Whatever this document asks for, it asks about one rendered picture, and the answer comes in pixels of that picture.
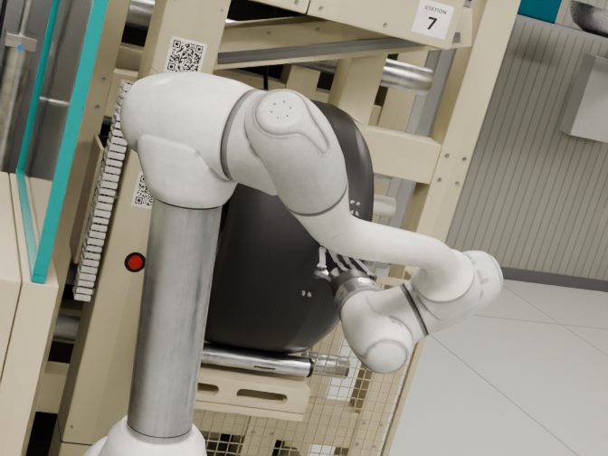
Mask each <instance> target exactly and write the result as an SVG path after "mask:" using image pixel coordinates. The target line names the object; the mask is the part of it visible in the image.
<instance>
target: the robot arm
mask: <svg viewBox="0 0 608 456"><path fill-rule="evenodd" d="M119 118H120V129H121V132H122V135H123V137H124V139H126V141H127V143H128V145H129V146H130V148H131V149H132V150H133V151H135V152H137V153H138V158H139V162H140V165H141V168H142V171H143V175H144V180H145V184H146V187H147V190H148V192H149V193H150V194H151V195H152V196H153V202H152V209H151V216H150V225H149V232H148V240H147V255H146V262H145V270H144V278H143V286H142V295H141V302H140V311H139V318H138V332H137V341H136V348H135V356H134V364H133V372H132V380H131V387H130V396H129V403H128V415H126V416H125V417H124V418H122V419H121V420H120V421H118V422H117V423H116V424H115V425H114V426H113V427H112V428H111V429H110V431H109V434H108V436H106V437H104V438H102V439H100V440H99V441H97V442H95V443H94V444H93V445H91V446H90V447H89V449H88V450H87V451H86V452H85V453H84V455H83V456H207V454H206V450H205V441H204V437H203V435H202V434H201V433H200V432H199V430H198V429H197V428H196V427H195V425H194V424H193V419H194V411H195V399H196V392H197V386H198V379H199V373H200V365H201V359H202V353H203V345H204V333H205V327H206V320H207V313H208V307H209V299H210V293H211V287H212V280H213V273H214V261H215V254H216V247H217V241H218V234H219V227H220V221H221V214H222V207H223V204H225V203H226V202H227V201H228V199H229V198H230V197H231V196H232V194H233V192H234V189H235V187H236V186H237V184H238V183H240V184H243V185H247V186H250V187H252V188H255V189H258V190H261V191H262V192H264V193H267V194H269V195H277V196H278V197H279V199H280V200H281V201H282V203H283V204H284V206H285V207H286V208H287V209H288V210H289V211H290V212H291V213H292V214H293V215H294V216H295V217H296V218H297V219H298V220H299V222H300V223H301V224H302V225H303V226H304V227H305V229H306V230H307V231H308V232H309V234H310V235H311V236H312V237H313V238H314V239H315V240H316V241H317V242H319V244H320V247H319V248H318V253H317V256H316V269H315V272H314V275H313V278H315V279H319V278H325V279H327V283H328V284H329V285H330V286H331V289H332V294H333V296H334V298H335V299H334V305H335V309H336V311H337V313H338V315H339V318H340V320H341V322H342V329H343V333H344V336H345V338H346V341H347V343H348V345H349V346H350V348H351V350H352V351H353V353H354V354H355V355H356V357H357V358H358V359H359V361H360V362H361V363H362V364H363V365H364V366H365V367H367V368H368V369H370V370H371V371H373V372H375V373H378V374H391V373H394V372H396V371H398V370H399V369H401V368H402V367H403V366H404V365H405V364H406V362H407V360H408V358H409V356H410V355H411V352H412V349H413V346H414V345H415V344H416V343H417V342H418V341H420V340H421V339H422V338H424V337H427V336H429V335H431V334H432V333H435V332H438V331H441V330H444V329H446V328H450V327H452V326H454V325H456V324H458V323H461V322H462V321H463V320H465V319H467V318H470V317H472V316H474V315H475V314H477V313H479V312H481V311H482V310H484V309H485V308H486V307H487V306H488V305H489V304H490V303H491V302H493V301H494V300H495V298H496V297H497V296H498V295H499V294H500V292H501V288H502V286H503V275H502V272H501V269H500V267H499V264H498V262H497V261H496V260H495V259H494V258H493V257H492V256H491V255H489V254H487V253H486V252H481V251H466V252H458V251H456V250H453V249H450V248H449V247H448V246H447V245H446V244H445V243H443V242H441V241H439V240H437V239H435V238H432V237H430V236H427V235H424V234H420V233H413V232H409V231H406V230H401V229H397V228H394V227H390V226H385V225H382V224H378V223H370V222H367V221H364V220H360V219H358V218H355V217H354V216H353V215H351V213H350V212H349V202H348V180H347V172H346V166H345V159H344V156H343V153H342V151H341V148H340V145H339V144H338V141H337V137H336V135H335V133H334V131H333V129H332V127H331V126H330V124H329V123H328V120H327V119H326V117H325V116H324V115H323V113H322V112H321V111H320V110H319V109H318V107H317V106H316V105H315V104H313V103H312V102H311V101H310V100H309V99H307V98H306V97H304V96H303V95H301V94H299V93H297V92H296V91H294V90H286V89H278V90H270V91H264V90H258V89H255V88H253V87H250V86H248V85H246V84H244V83H242V82H239V81H234V80H231V79H227V78H224V77H220V76H215V75H212V74H207V73H202V72H197V71H172V72H164V73H159V74H155V75H151V76H147V77H146V78H143V79H140V80H138V81H136V82H135V83H134V84H133V85H132V86H131V87H130V88H129V90H128V92H127V93H126V95H125V97H124V99H123V101H122V104H121V108H120V114H119ZM359 259H361V260H367V261H380V262H386V263H392V264H400V265H406V266H413V267H415V270H414V273H413V274H412V278H411V279H409V280H408V281H406V282H405V283H403V284H401V285H398V286H396V287H393V288H391V289H388V290H380V289H379V287H378V286H377V284H376V280H377V276H376V275H375V274H374V273H373V272H371V271H370V270H369V269H368V268H367V267H366V266H365V265H364V264H363V263H362V262H361V261H360V260H359ZM351 262H352V263H351ZM326 264H327V266H328V269H329V271H330V272H327V270H326V268H327V266H325V265H326Z"/></svg>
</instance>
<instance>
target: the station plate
mask: <svg viewBox="0 0 608 456"><path fill-rule="evenodd" d="M453 10H454V7H453V6H449V5H444V4H440V3H436V2H433V1H430V0H421V1H420V4H419V6H418V10H417V13H416V16H415V19H414V22H413V28H412V32H416V33H422V34H426V35H429V36H432V37H436V38H440V39H443V40H445V37H446V33H447V31H448V28H449V24H450V21H451V16H452V13H453Z"/></svg>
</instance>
